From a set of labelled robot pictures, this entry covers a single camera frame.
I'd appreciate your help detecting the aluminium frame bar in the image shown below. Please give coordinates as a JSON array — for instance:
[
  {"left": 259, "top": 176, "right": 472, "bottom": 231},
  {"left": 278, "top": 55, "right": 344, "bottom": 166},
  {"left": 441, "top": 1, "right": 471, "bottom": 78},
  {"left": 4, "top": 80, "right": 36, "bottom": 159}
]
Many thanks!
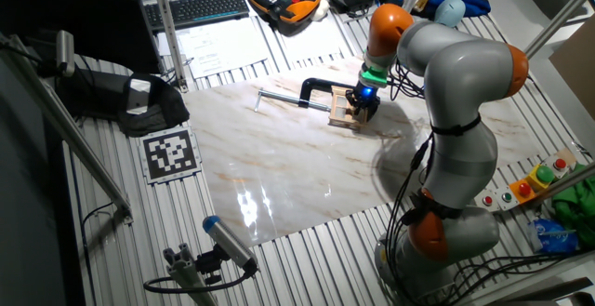
[
  {"left": 522, "top": 0, "right": 595, "bottom": 59},
  {"left": 0, "top": 33, "right": 134, "bottom": 226}
]

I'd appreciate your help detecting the green wrist mount flange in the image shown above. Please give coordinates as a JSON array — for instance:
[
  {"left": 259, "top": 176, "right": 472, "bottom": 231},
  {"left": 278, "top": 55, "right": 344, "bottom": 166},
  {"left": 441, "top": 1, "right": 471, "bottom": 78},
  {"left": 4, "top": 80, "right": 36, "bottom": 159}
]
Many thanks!
[{"left": 360, "top": 65, "right": 390, "bottom": 88}]

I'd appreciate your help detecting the black white fiducial marker board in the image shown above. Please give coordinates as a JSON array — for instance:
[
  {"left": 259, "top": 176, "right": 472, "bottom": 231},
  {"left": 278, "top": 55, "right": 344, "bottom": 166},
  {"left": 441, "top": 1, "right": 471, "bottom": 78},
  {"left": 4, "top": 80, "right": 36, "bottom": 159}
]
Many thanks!
[{"left": 139, "top": 126, "right": 204, "bottom": 185}]

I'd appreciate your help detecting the grey box large red button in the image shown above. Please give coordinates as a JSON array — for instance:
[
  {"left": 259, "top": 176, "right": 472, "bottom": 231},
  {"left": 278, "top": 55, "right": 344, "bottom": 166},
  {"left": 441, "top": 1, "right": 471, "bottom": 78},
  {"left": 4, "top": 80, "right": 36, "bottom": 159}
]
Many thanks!
[{"left": 543, "top": 154, "right": 571, "bottom": 180}]

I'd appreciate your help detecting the green cloth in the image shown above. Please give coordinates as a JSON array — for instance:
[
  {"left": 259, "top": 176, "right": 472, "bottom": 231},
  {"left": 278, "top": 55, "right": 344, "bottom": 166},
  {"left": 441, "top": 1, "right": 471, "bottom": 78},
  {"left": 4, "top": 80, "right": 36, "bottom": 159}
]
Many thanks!
[{"left": 550, "top": 162, "right": 595, "bottom": 251}]

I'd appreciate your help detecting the button control box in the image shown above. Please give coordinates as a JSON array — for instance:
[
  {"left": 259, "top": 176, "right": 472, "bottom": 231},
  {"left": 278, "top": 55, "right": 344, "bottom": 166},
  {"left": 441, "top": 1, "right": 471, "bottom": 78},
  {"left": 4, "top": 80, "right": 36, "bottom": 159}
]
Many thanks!
[{"left": 529, "top": 161, "right": 595, "bottom": 205}]

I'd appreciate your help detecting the silver camera with blue cap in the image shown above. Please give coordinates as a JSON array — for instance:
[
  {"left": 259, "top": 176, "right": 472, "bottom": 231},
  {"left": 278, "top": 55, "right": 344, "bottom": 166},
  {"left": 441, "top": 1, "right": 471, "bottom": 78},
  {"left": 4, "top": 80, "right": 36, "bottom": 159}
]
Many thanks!
[{"left": 202, "top": 215, "right": 259, "bottom": 273}]

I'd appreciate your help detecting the grey box small green button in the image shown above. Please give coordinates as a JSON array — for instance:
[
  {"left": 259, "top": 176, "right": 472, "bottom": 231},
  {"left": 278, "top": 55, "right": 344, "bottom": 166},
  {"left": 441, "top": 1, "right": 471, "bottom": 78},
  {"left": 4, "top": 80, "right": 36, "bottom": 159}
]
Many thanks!
[{"left": 495, "top": 185, "right": 520, "bottom": 210}]

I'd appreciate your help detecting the grey rectangular device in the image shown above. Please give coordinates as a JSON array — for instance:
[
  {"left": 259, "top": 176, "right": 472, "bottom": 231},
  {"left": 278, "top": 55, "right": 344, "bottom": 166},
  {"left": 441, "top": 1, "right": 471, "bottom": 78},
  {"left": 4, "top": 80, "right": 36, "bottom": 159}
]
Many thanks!
[{"left": 126, "top": 77, "right": 152, "bottom": 115}]

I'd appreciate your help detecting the grey box small red button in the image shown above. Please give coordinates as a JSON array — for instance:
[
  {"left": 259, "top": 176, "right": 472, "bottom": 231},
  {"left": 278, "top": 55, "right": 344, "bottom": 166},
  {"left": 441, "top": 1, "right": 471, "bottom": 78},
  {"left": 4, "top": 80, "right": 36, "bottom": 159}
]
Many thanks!
[{"left": 473, "top": 189, "right": 501, "bottom": 213}]

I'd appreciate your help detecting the miniature wooden window frame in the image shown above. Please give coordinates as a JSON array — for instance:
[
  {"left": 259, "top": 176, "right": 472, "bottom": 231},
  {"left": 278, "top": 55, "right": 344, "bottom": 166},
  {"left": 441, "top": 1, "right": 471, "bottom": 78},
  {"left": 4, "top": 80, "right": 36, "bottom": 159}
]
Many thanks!
[{"left": 327, "top": 85, "right": 371, "bottom": 129}]

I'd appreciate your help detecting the light blue egg shape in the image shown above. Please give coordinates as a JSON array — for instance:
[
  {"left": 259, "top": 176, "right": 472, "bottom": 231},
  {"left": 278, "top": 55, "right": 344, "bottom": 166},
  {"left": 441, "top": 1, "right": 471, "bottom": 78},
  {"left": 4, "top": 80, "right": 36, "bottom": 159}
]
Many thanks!
[{"left": 433, "top": 0, "right": 467, "bottom": 29}]

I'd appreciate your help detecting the short aluminium profile stand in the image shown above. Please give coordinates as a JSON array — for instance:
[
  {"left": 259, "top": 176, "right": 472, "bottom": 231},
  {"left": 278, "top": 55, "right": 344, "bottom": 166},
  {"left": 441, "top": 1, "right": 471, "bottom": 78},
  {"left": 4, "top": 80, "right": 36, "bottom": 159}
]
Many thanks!
[{"left": 162, "top": 243, "right": 219, "bottom": 306}]

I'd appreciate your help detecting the yellow box green button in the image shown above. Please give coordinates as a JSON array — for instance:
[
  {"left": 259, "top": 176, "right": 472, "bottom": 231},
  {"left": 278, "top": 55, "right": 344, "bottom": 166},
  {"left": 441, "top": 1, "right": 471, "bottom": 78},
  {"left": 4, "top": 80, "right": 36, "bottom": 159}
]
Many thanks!
[{"left": 527, "top": 164, "right": 557, "bottom": 193}]

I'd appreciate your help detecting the black monitor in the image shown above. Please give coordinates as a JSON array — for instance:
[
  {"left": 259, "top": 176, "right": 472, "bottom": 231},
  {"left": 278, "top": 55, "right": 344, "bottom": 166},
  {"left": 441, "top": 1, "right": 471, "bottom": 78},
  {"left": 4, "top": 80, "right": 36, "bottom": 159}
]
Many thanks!
[{"left": 0, "top": 0, "right": 163, "bottom": 75}]

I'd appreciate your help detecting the black fabric bag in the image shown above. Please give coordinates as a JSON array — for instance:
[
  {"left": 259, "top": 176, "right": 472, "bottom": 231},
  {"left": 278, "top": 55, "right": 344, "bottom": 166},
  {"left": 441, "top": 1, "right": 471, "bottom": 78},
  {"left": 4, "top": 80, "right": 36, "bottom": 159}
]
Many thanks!
[{"left": 55, "top": 71, "right": 191, "bottom": 139}]

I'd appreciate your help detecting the printed paper sheet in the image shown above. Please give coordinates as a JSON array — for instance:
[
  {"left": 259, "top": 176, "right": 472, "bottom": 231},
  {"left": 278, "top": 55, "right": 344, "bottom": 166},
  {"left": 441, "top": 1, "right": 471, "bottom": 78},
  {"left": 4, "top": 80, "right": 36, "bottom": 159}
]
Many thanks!
[
  {"left": 278, "top": 15, "right": 348, "bottom": 64},
  {"left": 176, "top": 17, "right": 271, "bottom": 80}
]

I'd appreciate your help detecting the brown cardboard box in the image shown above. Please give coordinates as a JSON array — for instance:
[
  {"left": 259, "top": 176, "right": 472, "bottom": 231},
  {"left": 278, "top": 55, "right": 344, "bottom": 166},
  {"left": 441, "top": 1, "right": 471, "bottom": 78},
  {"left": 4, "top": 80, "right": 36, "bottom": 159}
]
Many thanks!
[{"left": 549, "top": 26, "right": 595, "bottom": 121}]

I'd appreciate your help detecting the black computer keyboard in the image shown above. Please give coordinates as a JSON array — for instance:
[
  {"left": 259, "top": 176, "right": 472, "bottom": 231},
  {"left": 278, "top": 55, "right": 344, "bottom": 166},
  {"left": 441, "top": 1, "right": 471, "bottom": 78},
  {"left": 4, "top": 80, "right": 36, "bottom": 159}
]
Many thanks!
[{"left": 141, "top": 0, "right": 251, "bottom": 33}]

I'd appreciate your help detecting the silver depth camera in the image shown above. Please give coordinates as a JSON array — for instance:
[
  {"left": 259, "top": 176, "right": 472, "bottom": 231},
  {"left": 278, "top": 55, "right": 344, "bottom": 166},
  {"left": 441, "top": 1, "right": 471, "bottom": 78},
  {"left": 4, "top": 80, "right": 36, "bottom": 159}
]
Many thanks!
[{"left": 55, "top": 30, "right": 76, "bottom": 78}]

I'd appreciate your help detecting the orange box red button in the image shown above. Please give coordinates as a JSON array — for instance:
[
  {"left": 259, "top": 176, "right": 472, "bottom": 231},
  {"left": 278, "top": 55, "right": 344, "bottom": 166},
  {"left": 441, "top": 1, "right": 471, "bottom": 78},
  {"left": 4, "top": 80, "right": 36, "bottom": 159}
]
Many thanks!
[{"left": 509, "top": 179, "right": 538, "bottom": 205}]

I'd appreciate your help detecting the marble pattern table mat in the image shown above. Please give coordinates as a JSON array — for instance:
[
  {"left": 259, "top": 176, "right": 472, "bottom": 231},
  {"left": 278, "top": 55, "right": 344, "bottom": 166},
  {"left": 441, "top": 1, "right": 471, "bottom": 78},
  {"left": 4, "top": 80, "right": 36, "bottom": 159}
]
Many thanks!
[{"left": 182, "top": 56, "right": 543, "bottom": 247}]

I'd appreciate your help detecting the black camera cable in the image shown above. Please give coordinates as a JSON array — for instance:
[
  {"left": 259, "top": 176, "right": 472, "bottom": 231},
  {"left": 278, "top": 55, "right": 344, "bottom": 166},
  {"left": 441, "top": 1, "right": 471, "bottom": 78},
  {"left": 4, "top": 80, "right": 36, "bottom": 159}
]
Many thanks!
[{"left": 142, "top": 268, "right": 257, "bottom": 295}]

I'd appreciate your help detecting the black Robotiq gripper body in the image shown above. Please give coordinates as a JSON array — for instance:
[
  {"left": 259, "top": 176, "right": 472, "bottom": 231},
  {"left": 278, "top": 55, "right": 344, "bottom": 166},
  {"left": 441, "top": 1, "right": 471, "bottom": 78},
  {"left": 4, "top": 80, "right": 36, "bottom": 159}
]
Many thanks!
[{"left": 351, "top": 83, "right": 382, "bottom": 113}]

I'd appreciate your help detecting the black C-clamp with steel screw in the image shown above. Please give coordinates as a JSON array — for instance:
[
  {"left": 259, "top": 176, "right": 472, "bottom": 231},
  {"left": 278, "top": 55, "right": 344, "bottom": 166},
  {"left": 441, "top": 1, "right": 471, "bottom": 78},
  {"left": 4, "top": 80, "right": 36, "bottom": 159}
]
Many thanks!
[{"left": 253, "top": 77, "right": 380, "bottom": 122}]

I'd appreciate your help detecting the blue plastic bag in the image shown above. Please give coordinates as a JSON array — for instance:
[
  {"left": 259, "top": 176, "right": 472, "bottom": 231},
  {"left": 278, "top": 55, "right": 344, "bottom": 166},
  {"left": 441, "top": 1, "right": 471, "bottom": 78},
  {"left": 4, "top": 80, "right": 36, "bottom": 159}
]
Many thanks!
[{"left": 527, "top": 217, "right": 580, "bottom": 255}]

